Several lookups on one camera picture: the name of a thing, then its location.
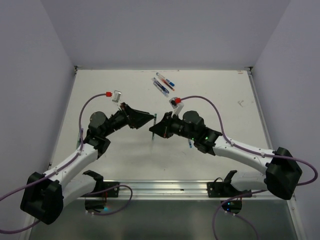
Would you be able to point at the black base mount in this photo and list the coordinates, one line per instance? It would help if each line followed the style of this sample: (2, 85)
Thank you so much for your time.
(222, 188)
(96, 200)

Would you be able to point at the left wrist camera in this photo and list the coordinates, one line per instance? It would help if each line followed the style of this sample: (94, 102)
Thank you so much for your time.
(116, 96)

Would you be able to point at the green pen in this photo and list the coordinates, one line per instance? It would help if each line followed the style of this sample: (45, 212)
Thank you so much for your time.
(154, 123)

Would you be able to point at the blue capped pen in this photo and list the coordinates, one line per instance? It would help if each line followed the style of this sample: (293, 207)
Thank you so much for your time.
(161, 77)

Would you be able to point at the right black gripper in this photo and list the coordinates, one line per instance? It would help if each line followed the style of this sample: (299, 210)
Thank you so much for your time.
(163, 128)

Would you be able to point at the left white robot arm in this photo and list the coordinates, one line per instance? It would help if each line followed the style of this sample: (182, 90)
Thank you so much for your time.
(48, 193)

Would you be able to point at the dark blue pen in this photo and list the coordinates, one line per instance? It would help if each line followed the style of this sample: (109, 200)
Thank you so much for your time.
(161, 86)

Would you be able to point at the aluminium front rail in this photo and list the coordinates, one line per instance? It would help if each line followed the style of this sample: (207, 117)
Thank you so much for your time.
(162, 188)

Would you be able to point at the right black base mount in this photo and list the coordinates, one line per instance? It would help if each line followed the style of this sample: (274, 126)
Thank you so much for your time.
(222, 188)

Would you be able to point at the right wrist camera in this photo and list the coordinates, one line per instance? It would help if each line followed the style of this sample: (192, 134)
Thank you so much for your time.
(177, 105)

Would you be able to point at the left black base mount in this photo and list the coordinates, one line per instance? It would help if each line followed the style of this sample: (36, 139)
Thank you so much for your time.
(96, 200)

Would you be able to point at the clear blue pen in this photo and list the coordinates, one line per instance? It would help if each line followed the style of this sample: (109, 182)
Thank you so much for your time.
(163, 92)

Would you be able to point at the aluminium right side rail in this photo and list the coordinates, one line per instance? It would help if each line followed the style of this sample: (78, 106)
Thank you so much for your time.
(258, 135)

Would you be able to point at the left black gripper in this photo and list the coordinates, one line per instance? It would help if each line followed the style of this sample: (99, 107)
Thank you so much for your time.
(137, 118)

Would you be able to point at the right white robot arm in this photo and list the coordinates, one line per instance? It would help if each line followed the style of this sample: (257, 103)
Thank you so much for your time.
(274, 171)

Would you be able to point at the red ink pen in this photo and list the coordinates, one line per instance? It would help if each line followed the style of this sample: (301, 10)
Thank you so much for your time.
(167, 84)

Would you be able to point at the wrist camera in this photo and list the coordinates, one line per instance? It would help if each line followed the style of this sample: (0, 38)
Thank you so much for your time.
(116, 96)
(177, 105)

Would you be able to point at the aluminium rail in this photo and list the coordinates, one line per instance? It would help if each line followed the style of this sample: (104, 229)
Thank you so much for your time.
(258, 135)
(162, 188)

